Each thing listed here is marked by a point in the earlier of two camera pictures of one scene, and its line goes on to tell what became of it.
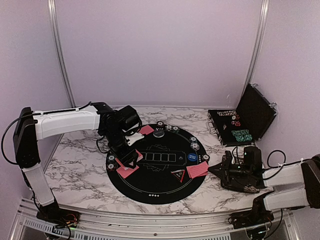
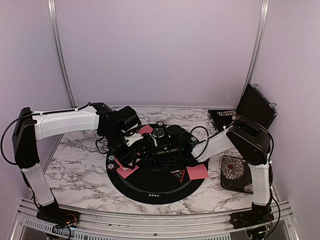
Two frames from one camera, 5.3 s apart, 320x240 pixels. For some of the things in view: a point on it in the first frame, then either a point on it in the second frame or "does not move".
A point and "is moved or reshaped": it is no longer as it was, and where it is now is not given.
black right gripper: [224, 170] → [150, 150]
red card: [124, 173] does not move
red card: [146, 130] does not move
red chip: [110, 166] does not move
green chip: [110, 158] does not move
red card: [195, 170] is moved or reshaped
